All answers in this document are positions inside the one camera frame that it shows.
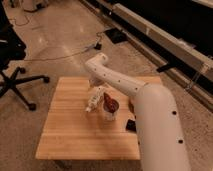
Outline black office chair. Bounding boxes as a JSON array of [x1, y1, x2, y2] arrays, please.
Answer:
[[0, 0, 50, 111]]

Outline black power adapter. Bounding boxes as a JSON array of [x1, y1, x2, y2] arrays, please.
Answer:
[[94, 43, 102, 50]]

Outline wooden table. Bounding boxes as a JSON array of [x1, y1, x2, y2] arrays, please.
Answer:
[[35, 76, 163, 162]]

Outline white cup with brown contents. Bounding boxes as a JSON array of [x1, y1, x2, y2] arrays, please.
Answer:
[[103, 93, 119, 121]]

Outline white plastic bottle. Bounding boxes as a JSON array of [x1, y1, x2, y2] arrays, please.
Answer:
[[85, 86, 106, 112]]

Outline black floor mat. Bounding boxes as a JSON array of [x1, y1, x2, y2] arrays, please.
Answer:
[[105, 28, 127, 44]]

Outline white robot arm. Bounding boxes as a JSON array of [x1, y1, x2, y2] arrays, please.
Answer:
[[85, 53, 191, 171]]

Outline floor cable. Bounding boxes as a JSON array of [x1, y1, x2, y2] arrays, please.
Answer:
[[19, 30, 108, 63]]

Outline black smartphone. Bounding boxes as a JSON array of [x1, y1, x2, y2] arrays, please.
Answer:
[[126, 119, 136, 132]]

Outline long metal rail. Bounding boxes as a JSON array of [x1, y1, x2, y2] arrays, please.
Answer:
[[85, 0, 213, 95]]

